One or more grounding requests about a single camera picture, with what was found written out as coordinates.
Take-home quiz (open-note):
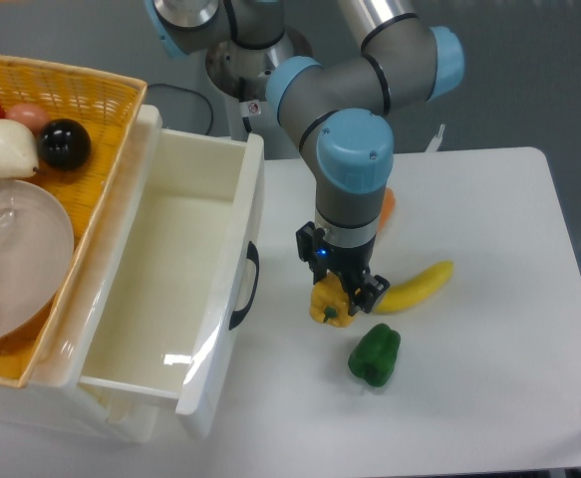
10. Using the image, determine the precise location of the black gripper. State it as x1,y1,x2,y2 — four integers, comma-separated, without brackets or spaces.
296,222,390,316

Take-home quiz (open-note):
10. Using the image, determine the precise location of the yellow bell pepper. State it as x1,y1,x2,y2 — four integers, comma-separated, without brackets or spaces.
309,273,354,328

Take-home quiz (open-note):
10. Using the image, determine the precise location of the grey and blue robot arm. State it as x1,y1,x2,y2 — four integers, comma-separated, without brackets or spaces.
145,1,465,313

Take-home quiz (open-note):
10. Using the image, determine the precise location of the green bell pepper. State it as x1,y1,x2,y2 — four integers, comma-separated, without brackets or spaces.
348,324,401,388

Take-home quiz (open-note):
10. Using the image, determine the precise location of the open upper white drawer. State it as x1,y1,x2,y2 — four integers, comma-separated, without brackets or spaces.
80,130,264,438

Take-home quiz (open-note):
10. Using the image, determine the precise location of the yellow banana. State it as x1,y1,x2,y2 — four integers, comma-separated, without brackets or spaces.
374,260,454,314

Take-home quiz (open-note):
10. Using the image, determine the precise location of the yellow woven basket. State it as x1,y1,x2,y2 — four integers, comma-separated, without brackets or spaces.
0,55,147,388

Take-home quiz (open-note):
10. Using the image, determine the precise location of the black round ball fruit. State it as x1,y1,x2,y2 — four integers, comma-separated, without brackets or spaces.
36,119,92,171

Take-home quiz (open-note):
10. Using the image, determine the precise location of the beige plate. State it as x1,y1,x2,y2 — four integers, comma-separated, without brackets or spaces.
0,180,74,339

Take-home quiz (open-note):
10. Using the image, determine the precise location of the pink peach toy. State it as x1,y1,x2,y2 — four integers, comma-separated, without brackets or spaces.
5,103,51,135

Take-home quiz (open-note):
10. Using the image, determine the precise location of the white pear toy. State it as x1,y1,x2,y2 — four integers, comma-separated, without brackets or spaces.
0,119,39,179

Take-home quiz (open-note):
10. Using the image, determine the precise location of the black drawer handle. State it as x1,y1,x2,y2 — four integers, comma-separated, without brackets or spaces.
229,241,260,330

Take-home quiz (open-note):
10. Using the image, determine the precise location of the white metal table bracket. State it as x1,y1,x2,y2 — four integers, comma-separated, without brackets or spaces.
426,123,445,153

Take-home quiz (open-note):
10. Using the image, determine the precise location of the black cable on floor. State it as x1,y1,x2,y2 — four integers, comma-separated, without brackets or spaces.
145,82,215,136

